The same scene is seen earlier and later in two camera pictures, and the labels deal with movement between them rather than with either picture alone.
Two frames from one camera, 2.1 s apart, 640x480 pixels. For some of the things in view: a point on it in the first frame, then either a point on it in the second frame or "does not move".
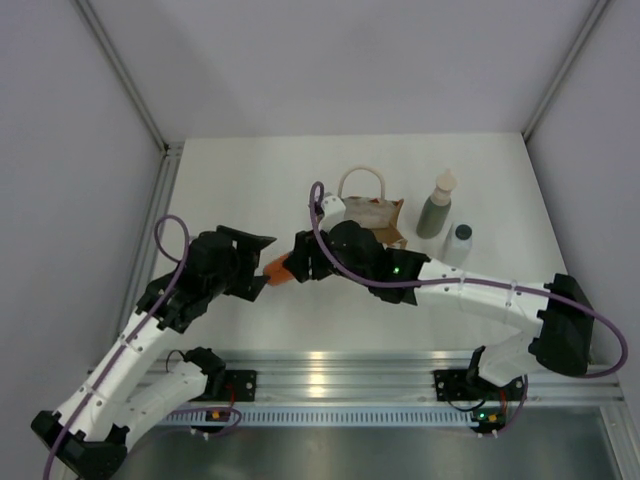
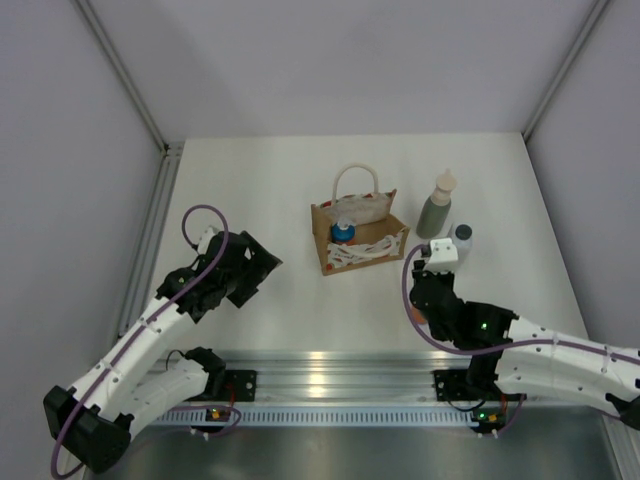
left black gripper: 246,253 does not move
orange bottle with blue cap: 278,274 → 417,317
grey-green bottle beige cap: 435,210 does not move
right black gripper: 308,249 → 449,276
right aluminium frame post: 591,21 does not move
